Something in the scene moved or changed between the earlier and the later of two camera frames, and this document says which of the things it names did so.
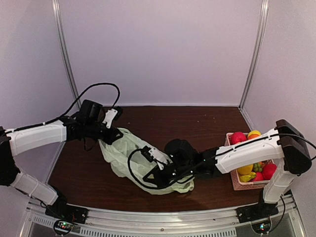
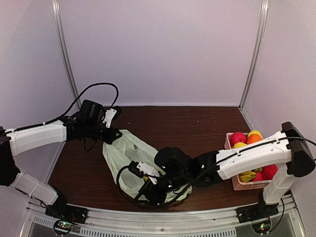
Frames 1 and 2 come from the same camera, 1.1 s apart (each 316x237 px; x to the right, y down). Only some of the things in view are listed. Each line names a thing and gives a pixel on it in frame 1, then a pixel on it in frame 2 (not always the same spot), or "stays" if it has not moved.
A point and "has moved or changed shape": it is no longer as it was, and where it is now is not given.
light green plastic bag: [124, 154] has moved or changed shape
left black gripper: [110, 138] stays
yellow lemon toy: [254, 132] stays
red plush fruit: [268, 170] stays
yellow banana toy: [247, 178] stays
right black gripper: [158, 180] -> [151, 193]
